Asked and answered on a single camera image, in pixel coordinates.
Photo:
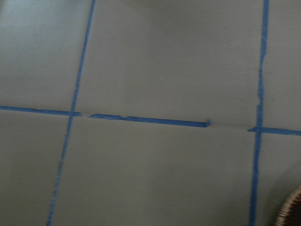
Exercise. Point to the brown wicker basket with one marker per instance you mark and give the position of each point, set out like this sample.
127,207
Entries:
290,212

